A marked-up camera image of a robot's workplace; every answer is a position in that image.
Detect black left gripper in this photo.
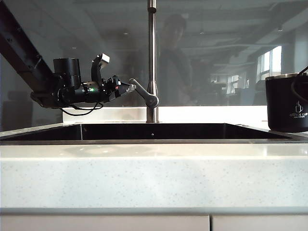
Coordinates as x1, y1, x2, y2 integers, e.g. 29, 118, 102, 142
103, 75, 136, 102

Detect white wrist camera on bracket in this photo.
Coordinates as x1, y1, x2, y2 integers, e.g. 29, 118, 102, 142
90, 53, 111, 89

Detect stainless steel faucet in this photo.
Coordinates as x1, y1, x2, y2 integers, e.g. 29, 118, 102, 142
146, 0, 160, 124

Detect white cabinet door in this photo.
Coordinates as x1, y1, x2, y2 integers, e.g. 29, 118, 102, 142
212, 215, 308, 231
0, 215, 210, 231

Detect black steel mug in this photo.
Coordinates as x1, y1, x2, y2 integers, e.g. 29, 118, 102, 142
265, 73, 308, 132

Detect black sink basin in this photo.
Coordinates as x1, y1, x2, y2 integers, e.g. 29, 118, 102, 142
0, 122, 308, 145

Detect steel faucet lever handle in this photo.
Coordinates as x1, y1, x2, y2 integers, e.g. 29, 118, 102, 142
129, 78, 159, 108

